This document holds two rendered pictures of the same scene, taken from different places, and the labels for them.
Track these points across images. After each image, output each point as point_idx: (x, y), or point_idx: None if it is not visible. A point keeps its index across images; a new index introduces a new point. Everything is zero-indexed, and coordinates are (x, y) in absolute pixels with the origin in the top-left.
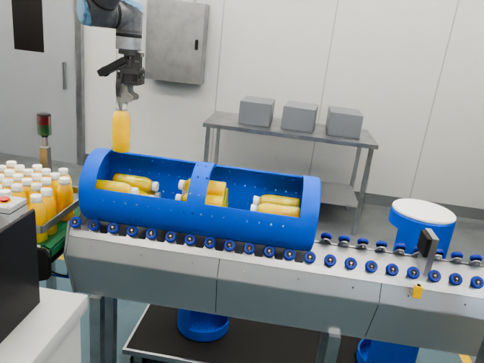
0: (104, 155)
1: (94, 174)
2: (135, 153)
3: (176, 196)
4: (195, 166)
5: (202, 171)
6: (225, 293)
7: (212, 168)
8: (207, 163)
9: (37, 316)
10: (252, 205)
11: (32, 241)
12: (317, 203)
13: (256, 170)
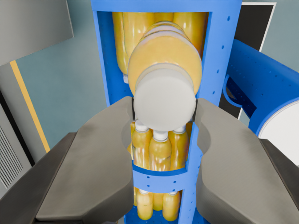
0: (133, 9)
1: (94, 4)
2: (204, 62)
3: (137, 126)
4: (143, 174)
5: (134, 179)
6: None
7: (146, 190)
8: (159, 187)
9: None
10: (142, 190)
11: None
12: None
13: (179, 219)
